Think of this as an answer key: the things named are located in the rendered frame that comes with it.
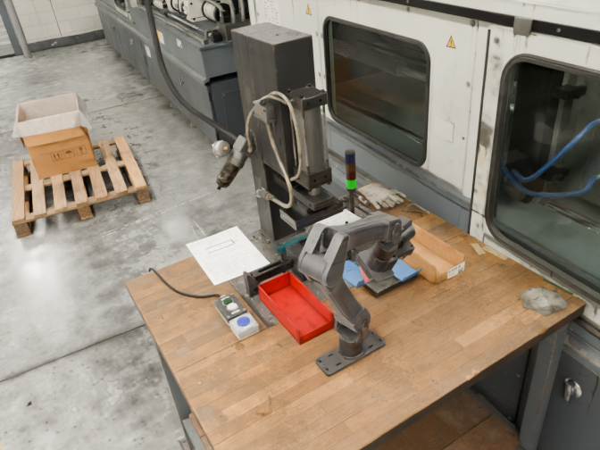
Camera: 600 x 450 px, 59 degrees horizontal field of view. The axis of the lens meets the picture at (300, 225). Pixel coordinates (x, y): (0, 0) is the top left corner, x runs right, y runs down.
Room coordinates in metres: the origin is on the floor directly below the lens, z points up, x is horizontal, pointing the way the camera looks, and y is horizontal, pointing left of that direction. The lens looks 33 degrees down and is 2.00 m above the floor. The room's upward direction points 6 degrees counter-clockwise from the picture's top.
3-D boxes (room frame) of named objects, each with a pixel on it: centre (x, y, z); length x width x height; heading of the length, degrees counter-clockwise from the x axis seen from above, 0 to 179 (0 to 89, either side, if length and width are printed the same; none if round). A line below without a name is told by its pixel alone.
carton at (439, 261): (1.42, -0.41, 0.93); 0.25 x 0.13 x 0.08; 28
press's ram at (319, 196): (1.52, -0.01, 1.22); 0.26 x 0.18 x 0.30; 28
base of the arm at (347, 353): (1.03, -0.10, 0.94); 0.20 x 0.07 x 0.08; 118
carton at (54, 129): (4.36, 2.00, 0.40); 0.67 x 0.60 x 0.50; 20
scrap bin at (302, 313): (1.22, 0.04, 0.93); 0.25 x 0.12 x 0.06; 28
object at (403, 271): (1.36, -0.31, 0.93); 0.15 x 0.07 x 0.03; 30
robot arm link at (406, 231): (1.18, -0.25, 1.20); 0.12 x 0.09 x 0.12; 133
